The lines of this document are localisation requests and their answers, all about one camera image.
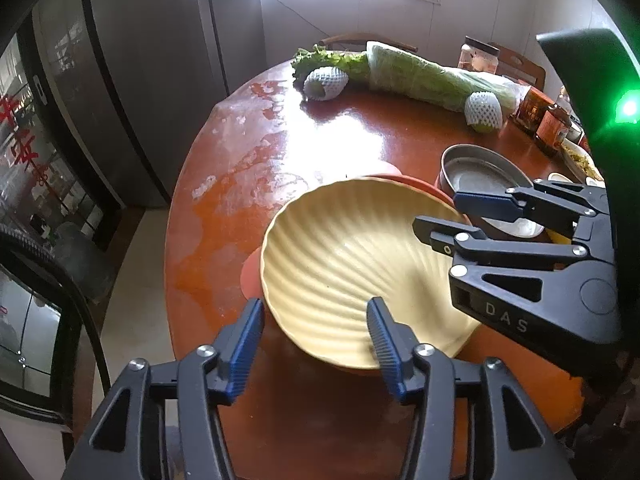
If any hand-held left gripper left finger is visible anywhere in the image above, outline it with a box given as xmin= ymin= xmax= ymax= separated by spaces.
xmin=62 ymin=298 xmax=266 ymax=480

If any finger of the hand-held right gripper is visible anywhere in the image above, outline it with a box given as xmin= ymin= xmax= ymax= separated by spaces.
xmin=453 ymin=178 xmax=611 ymax=228
xmin=413 ymin=215 xmax=617 ymax=273

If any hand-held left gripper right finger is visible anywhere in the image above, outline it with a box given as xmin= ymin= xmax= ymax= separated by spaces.
xmin=366 ymin=297 xmax=578 ymax=480

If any stainless steel dish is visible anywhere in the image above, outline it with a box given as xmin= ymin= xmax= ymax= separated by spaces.
xmin=437 ymin=144 xmax=548 ymax=241

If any yellow ribbed bowl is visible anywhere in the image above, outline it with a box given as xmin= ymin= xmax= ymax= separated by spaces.
xmin=260 ymin=178 xmax=483 ymax=370

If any orange plate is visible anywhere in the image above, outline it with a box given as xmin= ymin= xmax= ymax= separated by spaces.
xmin=241 ymin=160 xmax=403 ymax=306

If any fruit in white foam net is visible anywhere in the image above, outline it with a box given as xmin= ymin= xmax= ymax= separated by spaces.
xmin=464 ymin=91 xmax=505 ymax=133
xmin=303 ymin=66 xmax=351 ymax=102

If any brown sauce bottle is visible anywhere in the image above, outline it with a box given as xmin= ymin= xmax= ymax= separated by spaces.
xmin=535 ymin=87 xmax=573 ymax=156

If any red label sauce jar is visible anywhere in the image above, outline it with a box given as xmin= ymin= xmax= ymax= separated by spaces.
xmin=512 ymin=86 xmax=551 ymax=133

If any white plate of pickled vegetables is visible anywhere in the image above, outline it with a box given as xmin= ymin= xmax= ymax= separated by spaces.
xmin=560 ymin=137 xmax=603 ymax=183

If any wrapped napa cabbage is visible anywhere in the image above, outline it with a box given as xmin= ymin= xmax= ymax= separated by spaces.
xmin=366 ymin=41 xmax=521 ymax=116

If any wooden chair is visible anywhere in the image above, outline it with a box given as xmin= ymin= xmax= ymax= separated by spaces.
xmin=319 ymin=33 xmax=419 ymax=54
xmin=487 ymin=42 xmax=547 ymax=92

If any glass jar with dark lid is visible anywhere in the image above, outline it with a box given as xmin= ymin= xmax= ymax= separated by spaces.
xmin=459 ymin=36 xmax=501 ymax=76

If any black curved bar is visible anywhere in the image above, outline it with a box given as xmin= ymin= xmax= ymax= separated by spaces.
xmin=0 ymin=224 xmax=112 ymax=391

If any green lettuce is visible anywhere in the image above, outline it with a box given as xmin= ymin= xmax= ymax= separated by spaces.
xmin=291 ymin=45 xmax=373 ymax=88

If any glass door with red characters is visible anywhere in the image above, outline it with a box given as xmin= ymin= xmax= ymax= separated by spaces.
xmin=0 ymin=25 xmax=126 ymax=411

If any grey refrigerator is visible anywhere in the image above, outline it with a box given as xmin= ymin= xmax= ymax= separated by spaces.
xmin=32 ymin=0 xmax=232 ymax=209

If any black vertical pipe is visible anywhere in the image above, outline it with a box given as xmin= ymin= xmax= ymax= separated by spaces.
xmin=202 ymin=0 xmax=230 ymax=97

